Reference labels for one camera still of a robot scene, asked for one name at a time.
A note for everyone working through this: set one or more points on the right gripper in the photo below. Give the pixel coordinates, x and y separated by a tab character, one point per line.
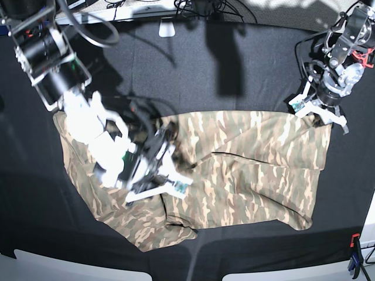
164	135

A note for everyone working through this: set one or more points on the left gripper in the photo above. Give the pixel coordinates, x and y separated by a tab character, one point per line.
314	119

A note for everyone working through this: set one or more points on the camouflage t-shirt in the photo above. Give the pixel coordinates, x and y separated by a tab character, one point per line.
246	167

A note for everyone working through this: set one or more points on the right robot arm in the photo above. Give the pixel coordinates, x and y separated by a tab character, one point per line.
44	52

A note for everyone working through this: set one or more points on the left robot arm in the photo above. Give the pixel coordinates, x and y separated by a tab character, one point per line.
346	51

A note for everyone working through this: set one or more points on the black table cloth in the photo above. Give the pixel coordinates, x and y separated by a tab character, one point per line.
205	66

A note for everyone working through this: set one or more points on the orange clamp bottom right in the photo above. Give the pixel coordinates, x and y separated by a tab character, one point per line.
356	257

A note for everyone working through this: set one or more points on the white tape patch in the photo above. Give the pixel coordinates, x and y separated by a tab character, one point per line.
166	29

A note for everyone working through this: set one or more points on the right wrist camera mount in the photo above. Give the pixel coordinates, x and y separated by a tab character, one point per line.
150	181

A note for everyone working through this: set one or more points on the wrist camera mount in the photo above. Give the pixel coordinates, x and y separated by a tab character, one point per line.
150	181
307	102

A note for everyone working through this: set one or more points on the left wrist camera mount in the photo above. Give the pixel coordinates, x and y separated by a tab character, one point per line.
307	102

